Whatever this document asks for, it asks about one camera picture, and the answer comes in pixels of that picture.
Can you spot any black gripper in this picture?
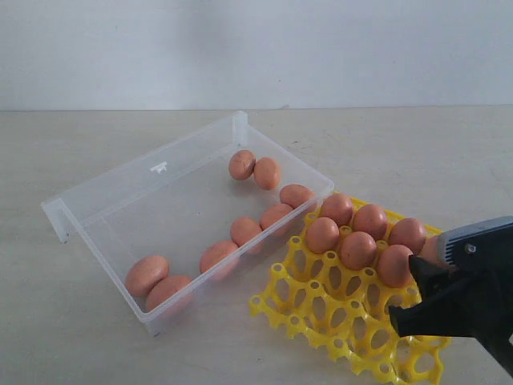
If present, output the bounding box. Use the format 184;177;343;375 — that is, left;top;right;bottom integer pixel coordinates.
387;228;513;378

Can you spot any brown egg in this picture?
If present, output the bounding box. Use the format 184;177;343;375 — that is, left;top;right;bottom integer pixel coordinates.
230;217;263;247
353;204;388;241
388;217;427;254
253;157;281;191
376;245;412;288
419;235;451;270
228;149;256;180
199;240;239;281
319;192;354;227
279;184;314;209
339;231;378;270
124;255;170;298
305;217;340;254

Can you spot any yellow plastic egg tray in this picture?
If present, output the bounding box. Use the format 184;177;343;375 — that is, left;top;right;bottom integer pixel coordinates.
249;234;451;384

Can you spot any brown egg top back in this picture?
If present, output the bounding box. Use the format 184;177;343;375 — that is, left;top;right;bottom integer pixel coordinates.
228;149;256;180

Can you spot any clear plastic storage box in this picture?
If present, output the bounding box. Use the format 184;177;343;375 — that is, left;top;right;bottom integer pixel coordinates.
42;111;334;335

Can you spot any brown egg right edge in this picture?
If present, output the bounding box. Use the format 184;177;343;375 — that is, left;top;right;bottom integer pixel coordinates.
260;203;293;237

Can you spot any brown egg front corner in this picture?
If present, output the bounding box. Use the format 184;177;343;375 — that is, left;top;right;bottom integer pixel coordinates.
145;275;193;317

